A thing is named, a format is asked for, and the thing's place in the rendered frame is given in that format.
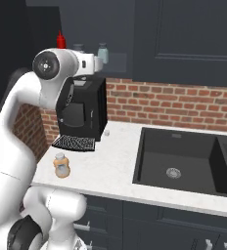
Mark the dark open upper cabinet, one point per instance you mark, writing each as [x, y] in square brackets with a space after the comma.
[92, 22]

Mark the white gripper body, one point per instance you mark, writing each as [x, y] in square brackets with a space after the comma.
[98, 63]

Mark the small white shaker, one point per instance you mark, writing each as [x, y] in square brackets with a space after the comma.
[106, 132]

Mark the dark drawer front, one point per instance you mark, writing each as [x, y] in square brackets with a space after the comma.
[102, 215]
[105, 242]

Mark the dark open cabinet door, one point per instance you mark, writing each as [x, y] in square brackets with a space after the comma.
[8, 35]

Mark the dark sink front panel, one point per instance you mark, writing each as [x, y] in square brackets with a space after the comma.
[184, 218]

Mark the black sink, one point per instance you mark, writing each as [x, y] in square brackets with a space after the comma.
[184, 162]

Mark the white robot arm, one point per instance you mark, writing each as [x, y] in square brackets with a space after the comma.
[14, 136]

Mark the red condiment bottle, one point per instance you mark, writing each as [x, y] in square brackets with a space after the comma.
[61, 41]

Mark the orange condiment bottle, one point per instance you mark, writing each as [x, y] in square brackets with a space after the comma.
[62, 166]

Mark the dark upper cabinet door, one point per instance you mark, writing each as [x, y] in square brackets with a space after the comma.
[190, 39]

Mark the pale green glass shaker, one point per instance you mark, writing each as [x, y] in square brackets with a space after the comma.
[102, 53]

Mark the black coffee machine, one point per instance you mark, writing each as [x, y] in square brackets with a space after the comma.
[86, 110]

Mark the grey shaker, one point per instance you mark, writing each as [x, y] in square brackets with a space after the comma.
[78, 48]

